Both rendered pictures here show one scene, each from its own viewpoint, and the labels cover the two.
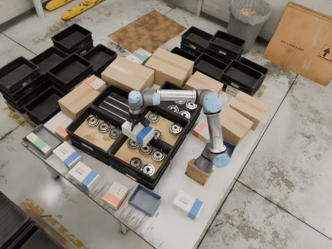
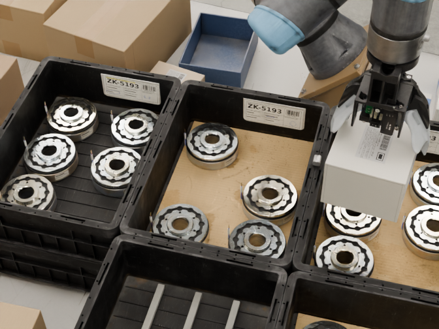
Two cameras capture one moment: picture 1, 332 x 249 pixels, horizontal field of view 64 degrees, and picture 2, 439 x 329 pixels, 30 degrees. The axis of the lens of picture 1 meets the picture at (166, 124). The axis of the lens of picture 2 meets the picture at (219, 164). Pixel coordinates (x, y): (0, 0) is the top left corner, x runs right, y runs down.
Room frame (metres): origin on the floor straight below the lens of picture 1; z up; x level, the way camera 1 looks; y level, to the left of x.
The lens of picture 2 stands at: (1.41, 1.03, 2.03)
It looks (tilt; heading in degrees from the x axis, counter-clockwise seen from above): 48 degrees down; 263
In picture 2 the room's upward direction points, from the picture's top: 1 degrees counter-clockwise
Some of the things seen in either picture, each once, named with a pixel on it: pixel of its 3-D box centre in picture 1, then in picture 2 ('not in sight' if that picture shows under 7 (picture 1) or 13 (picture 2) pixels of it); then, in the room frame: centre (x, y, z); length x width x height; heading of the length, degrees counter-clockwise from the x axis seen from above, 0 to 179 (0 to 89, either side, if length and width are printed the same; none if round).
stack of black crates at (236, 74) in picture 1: (237, 86); not in sight; (2.36, -0.80, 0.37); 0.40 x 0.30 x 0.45; 61
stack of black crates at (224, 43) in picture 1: (223, 55); not in sight; (2.90, -0.64, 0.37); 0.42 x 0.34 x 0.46; 61
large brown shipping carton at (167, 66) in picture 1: (168, 70); not in sight; (2.02, 0.04, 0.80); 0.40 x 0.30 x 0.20; 68
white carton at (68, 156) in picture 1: (68, 156); not in sight; (0.96, 0.74, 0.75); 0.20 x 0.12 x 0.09; 56
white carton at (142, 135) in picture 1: (138, 130); (377, 147); (1.06, 0.19, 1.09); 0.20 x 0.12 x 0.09; 61
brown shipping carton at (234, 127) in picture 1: (230, 125); (121, 27); (1.44, -0.57, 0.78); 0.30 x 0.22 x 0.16; 55
